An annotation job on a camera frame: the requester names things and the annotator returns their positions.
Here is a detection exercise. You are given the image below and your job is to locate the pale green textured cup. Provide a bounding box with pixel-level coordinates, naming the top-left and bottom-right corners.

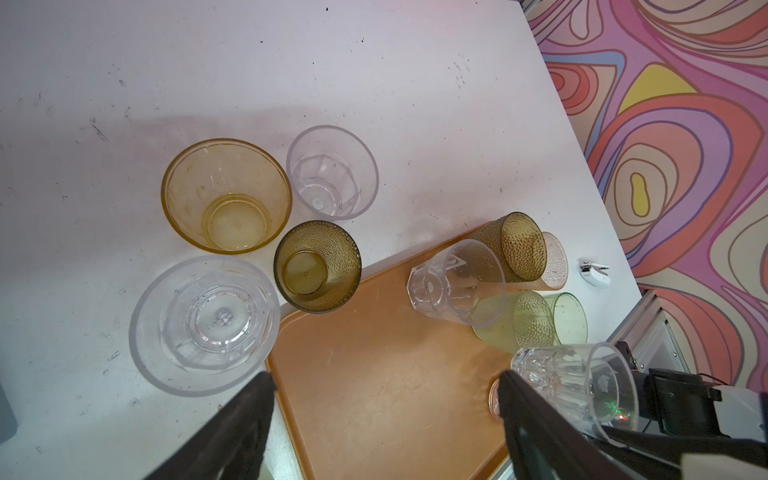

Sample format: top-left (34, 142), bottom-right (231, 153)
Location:
top-left (473, 291), bottom-right (556, 354)

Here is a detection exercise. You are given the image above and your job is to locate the pink textured cup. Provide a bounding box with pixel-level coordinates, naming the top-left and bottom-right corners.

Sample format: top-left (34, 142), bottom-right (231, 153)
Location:
top-left (533, 232), bottom-right (569, 291)

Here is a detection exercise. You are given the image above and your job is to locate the clear glass back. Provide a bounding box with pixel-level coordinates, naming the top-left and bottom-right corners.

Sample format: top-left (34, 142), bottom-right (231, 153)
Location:
top-left (286, 125), bottom-right (380, 221)

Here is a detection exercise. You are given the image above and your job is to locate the pink clear cup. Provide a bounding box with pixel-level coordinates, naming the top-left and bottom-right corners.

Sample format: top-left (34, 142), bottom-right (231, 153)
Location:
top-left (488, 377), bottom-right (503, 423)

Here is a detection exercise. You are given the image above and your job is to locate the clear wide glass left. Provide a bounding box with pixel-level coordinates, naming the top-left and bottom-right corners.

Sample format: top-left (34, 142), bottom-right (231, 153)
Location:
top-left (129, 255), bottom-right (280, 397)

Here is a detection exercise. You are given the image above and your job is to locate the yellow amber glass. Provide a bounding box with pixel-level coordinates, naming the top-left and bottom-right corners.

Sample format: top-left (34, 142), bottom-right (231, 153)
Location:
top-left (161, 138), bottom-right (293, 255)

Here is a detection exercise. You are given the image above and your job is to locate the olive textured cup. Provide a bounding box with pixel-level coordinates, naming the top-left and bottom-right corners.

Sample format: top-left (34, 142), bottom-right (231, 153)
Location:
top-left (273, 220), bottom-right (362, 314)

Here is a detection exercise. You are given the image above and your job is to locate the green ribbed glass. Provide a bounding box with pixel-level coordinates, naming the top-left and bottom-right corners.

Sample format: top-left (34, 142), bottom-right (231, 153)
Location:
top-left (542, 292), bottom-right (588, 346)

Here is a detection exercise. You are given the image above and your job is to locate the clear faceted glass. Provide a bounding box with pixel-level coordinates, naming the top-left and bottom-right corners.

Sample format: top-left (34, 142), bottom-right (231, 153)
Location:
top-left (406, 239), bottom-right (506, 328)
top-left (510, 342), bottom-right (639, 446)

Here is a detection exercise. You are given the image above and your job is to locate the orange plastic tray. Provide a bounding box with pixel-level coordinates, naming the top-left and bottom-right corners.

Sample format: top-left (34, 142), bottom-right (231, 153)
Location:
top-left (267, 238), bottom-right (510, 479)

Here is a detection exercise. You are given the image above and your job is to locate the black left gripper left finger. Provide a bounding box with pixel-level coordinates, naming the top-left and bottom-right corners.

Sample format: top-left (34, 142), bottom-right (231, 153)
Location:
top-left (148, 372), bottom-right (277, 479)

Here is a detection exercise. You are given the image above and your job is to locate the white clip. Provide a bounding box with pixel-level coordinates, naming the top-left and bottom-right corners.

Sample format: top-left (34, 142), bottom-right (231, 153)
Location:
top-left (579, 260), bottom-right (611, 289)

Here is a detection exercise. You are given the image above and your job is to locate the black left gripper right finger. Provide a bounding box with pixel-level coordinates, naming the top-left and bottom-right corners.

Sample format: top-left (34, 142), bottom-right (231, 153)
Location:
top-left (498, 370), bottom-right (629, 479)

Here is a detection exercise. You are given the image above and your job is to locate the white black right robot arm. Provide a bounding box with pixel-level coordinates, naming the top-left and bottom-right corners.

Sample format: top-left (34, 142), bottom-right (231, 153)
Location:
top-left (604, 341), bottom-right (767, 468)

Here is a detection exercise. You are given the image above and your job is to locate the brown textured cup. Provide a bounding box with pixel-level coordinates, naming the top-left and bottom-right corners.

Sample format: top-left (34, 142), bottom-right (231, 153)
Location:
top-left (469, 211), bottom-right (547, 283)

